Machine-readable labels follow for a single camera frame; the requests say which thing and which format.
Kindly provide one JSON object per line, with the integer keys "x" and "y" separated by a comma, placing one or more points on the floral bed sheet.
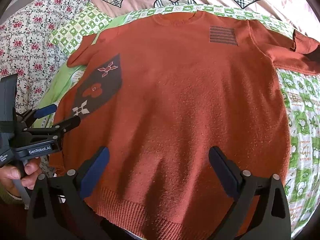
{"x": 27, "y": 51}

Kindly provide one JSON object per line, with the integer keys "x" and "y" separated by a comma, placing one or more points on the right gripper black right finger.
{"x": 259, "y": 209}

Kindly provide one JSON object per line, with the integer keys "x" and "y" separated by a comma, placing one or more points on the person's left hand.
{"x": 10, "y": 173}

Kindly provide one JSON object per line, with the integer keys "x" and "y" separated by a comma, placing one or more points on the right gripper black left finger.
{"x": 44, "y": 220}

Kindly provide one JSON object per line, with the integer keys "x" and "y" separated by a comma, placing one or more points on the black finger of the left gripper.
{"x": 30, "y": 116}
{"x": 57, "y": 130}

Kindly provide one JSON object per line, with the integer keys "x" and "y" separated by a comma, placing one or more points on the green patterned pillow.
{"x": 90, "y": 20}

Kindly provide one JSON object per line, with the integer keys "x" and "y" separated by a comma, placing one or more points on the rust orange knit sweater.
{"x": 180, "y": 99}

